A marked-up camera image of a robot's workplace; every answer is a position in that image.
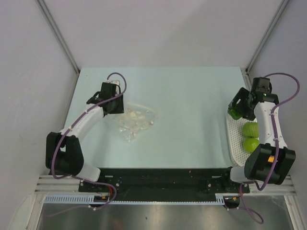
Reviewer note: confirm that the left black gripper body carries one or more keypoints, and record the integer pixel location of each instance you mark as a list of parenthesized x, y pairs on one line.
[(117, 107)]

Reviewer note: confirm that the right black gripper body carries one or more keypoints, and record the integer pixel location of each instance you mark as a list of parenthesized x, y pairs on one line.
[(243, 95)]

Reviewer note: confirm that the dark green fake pepper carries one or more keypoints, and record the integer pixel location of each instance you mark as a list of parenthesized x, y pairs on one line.
[(235, 114)]

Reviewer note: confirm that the clear polka dot zip bag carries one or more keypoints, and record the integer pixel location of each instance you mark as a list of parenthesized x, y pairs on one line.
[(135, 119)]

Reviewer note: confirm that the light green fake fruit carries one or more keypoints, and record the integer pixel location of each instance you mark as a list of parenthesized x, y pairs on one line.
[(250, 130)]

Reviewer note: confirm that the green fake apple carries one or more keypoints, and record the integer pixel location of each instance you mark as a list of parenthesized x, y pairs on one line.
[(250, 144)]

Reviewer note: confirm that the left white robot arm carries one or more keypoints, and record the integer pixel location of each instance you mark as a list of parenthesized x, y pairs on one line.
[(63, 149)]

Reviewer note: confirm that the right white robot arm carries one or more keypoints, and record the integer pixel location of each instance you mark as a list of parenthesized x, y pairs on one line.
[(272, 160)]

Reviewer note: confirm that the white perforated plastic basket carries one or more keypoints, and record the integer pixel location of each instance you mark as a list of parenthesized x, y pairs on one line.
[(235, 140)]

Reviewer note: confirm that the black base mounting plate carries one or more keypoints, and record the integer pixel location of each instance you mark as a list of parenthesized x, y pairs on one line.
[(165, 184)]

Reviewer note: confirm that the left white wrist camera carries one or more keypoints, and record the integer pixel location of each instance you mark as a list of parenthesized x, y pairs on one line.
[(114, 87)]

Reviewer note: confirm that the white slotted cable duct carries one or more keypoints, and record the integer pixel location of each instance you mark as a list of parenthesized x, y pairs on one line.
[(99, 200)]

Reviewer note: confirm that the aluminium frame rail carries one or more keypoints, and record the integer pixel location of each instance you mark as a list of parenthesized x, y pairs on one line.
[(48, 185)]

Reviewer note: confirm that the right aluminium corner post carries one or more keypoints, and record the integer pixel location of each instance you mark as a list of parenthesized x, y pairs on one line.
[(268, 32)]

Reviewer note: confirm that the aluminium corner post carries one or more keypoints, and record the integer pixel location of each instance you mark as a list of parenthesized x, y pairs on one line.
[(57, 34), (268, 32)]

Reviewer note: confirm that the left aluminium corner post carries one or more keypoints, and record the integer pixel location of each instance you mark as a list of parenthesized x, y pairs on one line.
[(57, 34)]

